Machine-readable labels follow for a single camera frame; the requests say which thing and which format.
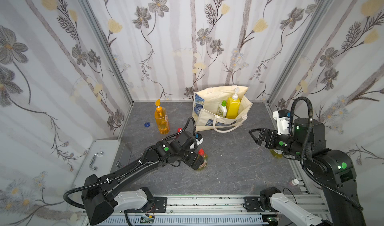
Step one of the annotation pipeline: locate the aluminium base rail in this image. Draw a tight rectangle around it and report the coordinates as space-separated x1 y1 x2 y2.
77 194 328 226

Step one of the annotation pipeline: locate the grey metal box with handle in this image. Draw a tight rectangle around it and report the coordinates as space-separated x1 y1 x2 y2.
72 139 132 189

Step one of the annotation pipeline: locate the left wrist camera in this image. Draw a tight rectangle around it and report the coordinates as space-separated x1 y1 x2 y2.
190 133 204 151

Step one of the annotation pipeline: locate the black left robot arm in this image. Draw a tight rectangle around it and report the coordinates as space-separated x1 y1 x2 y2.
63 130 204 226

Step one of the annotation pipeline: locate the orange dish soap bottle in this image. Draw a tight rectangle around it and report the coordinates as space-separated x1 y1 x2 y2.
155 100 170 135

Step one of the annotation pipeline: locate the white green-capped soap bottle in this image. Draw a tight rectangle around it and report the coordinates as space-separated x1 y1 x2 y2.
217 101 227 118

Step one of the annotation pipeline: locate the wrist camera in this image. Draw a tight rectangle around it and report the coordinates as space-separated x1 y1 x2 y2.
190 133 204 151
273 109 291 135

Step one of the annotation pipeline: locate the green red-capped dish soap bottle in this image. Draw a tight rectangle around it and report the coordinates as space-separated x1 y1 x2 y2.
197 149 208 171

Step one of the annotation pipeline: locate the cream canvas starry-night shopping bag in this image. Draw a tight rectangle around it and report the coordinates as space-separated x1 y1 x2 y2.
193 85 253 133

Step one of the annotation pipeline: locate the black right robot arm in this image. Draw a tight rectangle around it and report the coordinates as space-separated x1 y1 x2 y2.
249 118 366 226

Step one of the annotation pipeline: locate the yellow-green red-capped bottle at wall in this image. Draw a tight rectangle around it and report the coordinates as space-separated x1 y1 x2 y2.
270 150 284 159

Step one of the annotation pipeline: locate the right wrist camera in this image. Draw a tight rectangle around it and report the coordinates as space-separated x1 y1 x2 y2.
273 109 291 135

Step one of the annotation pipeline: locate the yellow pump dish soap bottle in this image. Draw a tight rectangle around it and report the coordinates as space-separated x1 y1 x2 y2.
226 88 241 119

